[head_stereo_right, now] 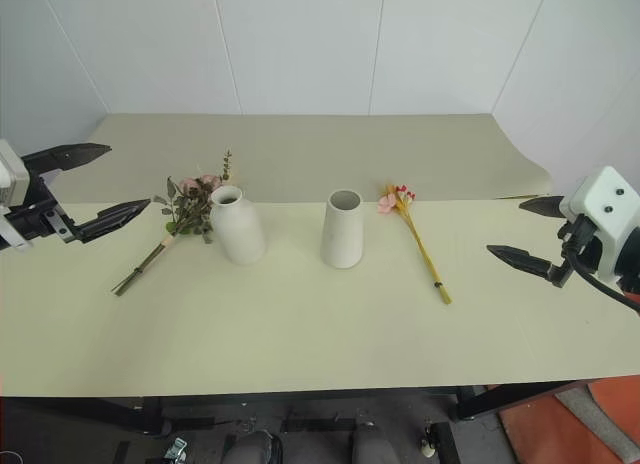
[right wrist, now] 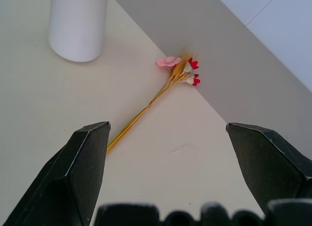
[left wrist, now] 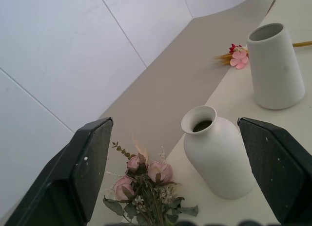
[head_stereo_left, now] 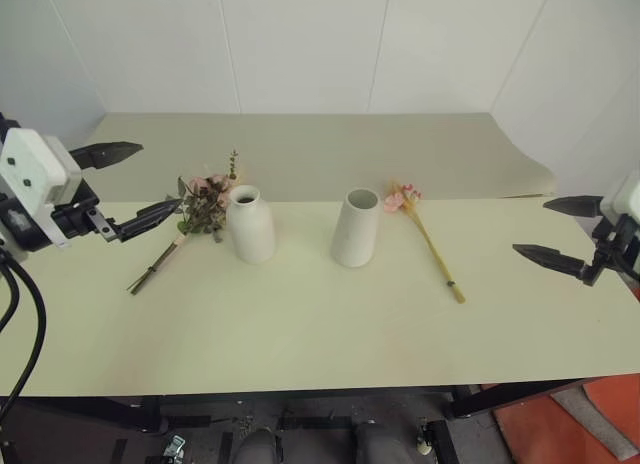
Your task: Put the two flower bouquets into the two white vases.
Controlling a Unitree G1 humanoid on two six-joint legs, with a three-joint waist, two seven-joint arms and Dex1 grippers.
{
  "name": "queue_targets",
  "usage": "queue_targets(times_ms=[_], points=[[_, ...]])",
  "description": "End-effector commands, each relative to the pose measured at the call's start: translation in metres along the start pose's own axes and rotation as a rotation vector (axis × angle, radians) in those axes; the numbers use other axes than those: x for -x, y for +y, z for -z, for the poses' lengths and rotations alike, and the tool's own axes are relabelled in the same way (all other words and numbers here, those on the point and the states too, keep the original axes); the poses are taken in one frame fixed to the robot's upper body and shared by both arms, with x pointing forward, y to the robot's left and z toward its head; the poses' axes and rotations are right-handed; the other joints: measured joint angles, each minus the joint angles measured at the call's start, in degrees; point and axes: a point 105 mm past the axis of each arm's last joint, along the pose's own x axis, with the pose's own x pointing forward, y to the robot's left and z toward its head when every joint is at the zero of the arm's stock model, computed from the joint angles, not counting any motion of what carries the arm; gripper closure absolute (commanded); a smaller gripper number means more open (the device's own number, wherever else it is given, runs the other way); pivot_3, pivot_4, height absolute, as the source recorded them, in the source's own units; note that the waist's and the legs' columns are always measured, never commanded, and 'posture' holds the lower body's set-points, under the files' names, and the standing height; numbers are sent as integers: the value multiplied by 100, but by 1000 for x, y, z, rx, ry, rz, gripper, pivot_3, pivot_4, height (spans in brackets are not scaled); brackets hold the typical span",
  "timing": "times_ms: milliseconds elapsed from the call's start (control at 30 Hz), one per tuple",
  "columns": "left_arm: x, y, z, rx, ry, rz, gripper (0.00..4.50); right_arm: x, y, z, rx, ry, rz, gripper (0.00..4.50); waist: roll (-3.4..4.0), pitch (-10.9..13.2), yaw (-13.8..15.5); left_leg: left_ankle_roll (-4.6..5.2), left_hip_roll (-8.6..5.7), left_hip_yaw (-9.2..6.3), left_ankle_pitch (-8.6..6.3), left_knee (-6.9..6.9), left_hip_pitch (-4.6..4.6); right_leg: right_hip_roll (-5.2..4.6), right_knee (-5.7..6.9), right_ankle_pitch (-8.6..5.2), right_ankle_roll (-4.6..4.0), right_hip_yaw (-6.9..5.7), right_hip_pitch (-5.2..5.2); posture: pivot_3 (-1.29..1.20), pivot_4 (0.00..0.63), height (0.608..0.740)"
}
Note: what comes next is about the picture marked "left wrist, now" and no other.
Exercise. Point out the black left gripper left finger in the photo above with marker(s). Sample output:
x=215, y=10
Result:
x=73, y=177

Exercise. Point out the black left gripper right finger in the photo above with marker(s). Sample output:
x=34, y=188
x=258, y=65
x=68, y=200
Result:
x=275, y=167

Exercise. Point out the white narrow-neck ceramic vase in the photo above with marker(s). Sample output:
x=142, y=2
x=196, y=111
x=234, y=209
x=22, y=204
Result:
x=217, y=157

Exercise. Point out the white cylindrical ceramic vase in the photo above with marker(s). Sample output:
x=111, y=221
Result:
x=275, y=70

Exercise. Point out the pink rose bouquet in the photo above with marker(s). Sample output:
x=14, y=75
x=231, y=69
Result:
x=146, y=184

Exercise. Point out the dried wheat flower bouquet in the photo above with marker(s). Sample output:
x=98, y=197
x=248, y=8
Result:
x=237, y=56

